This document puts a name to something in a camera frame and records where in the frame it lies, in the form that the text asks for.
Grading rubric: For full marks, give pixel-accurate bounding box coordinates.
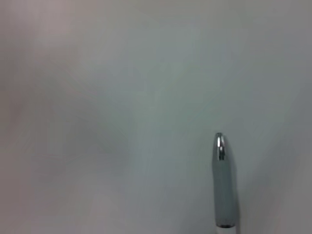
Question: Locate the silver white pen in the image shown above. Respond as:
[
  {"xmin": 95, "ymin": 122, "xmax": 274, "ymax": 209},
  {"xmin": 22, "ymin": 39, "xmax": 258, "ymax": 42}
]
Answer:
[{"xmin": 213, "ymin": 132, "xmax": 239, "ymax": 229}]

